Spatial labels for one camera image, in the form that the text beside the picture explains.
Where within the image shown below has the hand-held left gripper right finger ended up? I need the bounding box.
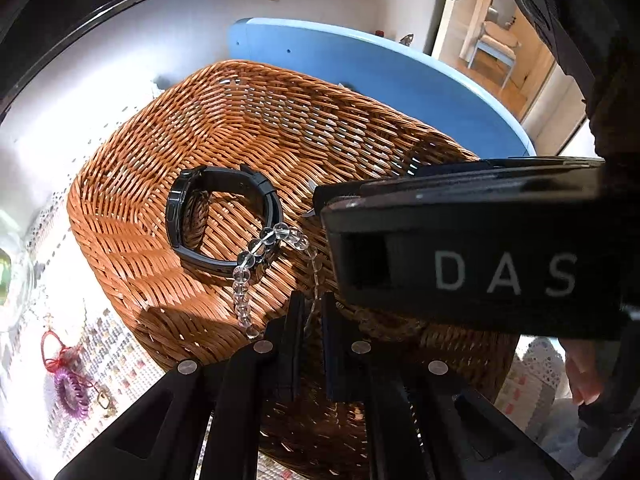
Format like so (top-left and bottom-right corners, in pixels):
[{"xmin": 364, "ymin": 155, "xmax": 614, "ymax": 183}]
[{"xmin": 320, "ymin": 291, "xmax": 576, "ymax": 480}]

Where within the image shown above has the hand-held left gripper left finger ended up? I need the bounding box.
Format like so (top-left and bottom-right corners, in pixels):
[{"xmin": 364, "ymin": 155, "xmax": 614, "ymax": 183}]
[{"xmin": 54, "ymin": 290, "xmax": 307, "ymax": 480}]

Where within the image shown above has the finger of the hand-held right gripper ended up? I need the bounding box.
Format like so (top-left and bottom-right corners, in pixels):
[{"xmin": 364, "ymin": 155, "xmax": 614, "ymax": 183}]
[{"xmin": 301, "ymin": 176, "xmax": 417, "ymax": 218}]

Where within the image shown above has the clear bead bracelet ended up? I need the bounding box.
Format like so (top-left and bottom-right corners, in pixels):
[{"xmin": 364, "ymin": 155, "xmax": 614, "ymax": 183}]
[{"xmin": 231, "ymin": 222, "xmax": 321, "ymax": 338}]

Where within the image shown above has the black wristwatch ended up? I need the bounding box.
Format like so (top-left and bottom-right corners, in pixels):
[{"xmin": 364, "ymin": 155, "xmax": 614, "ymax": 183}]
[{"xmin": 166, "ymin": 165, "xmax": 283, "ymax": 278}]

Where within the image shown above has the brown wicker basket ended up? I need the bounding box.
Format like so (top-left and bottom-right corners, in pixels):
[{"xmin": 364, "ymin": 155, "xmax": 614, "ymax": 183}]
[{"xmin": 66, "ymin": 60, "xmax": 521, "ymax": 480}]

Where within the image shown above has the purple coil hair tie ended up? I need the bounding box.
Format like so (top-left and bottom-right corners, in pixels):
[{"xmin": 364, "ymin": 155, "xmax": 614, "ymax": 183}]
[{"xmin": 52, "ymin": 367, "xmax": 93, "ymax": 418}]

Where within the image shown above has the red string bracelet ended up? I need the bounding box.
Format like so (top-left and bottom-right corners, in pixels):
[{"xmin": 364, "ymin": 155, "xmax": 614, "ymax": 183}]
[{"xmin": 40, "ymin": 330, "xmax": 83, "ymax": 373}]

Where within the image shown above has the person's right forearm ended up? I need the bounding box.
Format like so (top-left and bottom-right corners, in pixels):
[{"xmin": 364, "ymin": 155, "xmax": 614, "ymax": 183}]
[{"xmin": 490, "ymin": 0, "xmax": 640, "ymax": 161}]

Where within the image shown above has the person's right hand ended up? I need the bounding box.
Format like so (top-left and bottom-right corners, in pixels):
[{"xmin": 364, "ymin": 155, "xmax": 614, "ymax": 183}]
[{"xmin": 559, "ymin": 335, "xmax": 608, "ymax": 408}]

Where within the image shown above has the blue table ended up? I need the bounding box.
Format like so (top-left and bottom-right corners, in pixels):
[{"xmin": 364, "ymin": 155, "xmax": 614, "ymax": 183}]
[{"xmin": 227, "ymin": 17, "xmax": 538, "ymax": 158}]

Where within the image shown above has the chair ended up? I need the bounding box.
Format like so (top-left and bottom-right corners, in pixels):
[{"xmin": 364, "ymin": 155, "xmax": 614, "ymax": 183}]
[{"xmin": 467, "ymin": 7, "xmax": 521, "ymax": 88}]

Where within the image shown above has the white door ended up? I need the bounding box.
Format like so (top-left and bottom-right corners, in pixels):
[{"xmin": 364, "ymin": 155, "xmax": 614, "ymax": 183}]
[{"xmin": 430, "ymin": 0, "xmax": 493, "ymax": 57}]

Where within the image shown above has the glass vase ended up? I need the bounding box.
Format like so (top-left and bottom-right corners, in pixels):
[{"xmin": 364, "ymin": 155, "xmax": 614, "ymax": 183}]
[{"xmin": 0, "ymin": 205, "xmax": 41, "ymax": 331}]

